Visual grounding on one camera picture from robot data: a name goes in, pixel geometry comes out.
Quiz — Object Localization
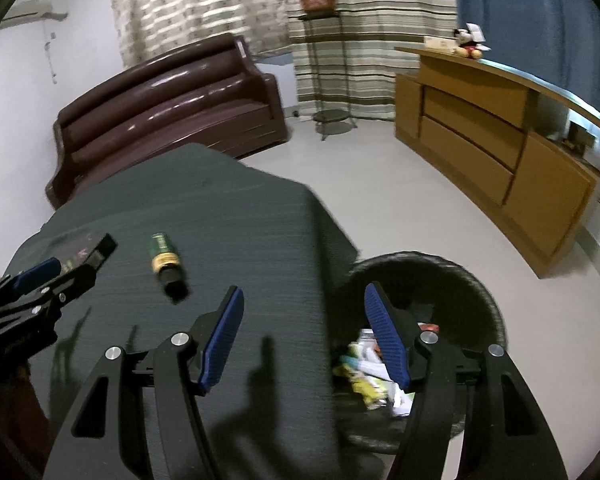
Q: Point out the wooden sideboard cabinet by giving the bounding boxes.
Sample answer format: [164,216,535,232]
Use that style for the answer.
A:
[394,48,600,278]

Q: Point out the beige box on cabinet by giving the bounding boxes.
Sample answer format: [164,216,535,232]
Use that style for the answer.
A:
[422,36,457,55]

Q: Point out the dark brown book box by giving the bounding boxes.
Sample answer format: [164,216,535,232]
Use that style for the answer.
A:
[44,231,118,274]

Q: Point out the blue curtain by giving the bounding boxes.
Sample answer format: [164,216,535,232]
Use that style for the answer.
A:
[457,0,600,112]

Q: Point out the beige patterned curtain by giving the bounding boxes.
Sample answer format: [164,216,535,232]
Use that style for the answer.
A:
[111,0,290,68]

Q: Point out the dark grey tablecloth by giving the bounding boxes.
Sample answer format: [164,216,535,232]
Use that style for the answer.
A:
[9,144,384,479]

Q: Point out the yellow wrapper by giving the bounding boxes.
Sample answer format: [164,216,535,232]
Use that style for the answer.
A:
[332,364,388,411]

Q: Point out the dark brown leather sofa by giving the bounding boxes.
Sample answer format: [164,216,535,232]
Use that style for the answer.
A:
[45,34,289,208]

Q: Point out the beige striped curtain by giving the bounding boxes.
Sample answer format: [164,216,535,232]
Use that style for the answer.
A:
[287,0,457,120]

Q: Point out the small items in cabinet shelf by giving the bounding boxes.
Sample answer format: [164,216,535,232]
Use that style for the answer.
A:
[558,120,600,170]

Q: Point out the black metal plant stand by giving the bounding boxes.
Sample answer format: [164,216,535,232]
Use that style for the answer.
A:
[299,10,356,141]

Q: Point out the Mickey Mouse plush toy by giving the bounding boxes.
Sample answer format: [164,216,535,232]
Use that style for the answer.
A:
[453,23,491,60]

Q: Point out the white paper packet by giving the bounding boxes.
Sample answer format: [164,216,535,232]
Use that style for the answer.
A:
[388,382,415,418]

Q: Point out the green yellow cylinder can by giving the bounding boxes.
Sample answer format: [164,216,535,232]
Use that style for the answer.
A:
[150,232,188,304]

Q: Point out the black wicker trash bin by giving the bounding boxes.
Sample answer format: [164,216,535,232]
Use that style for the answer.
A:
[327,252,508,455]

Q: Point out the light blue white tube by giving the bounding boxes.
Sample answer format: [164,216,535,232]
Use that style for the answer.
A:
[340,356,376,373]

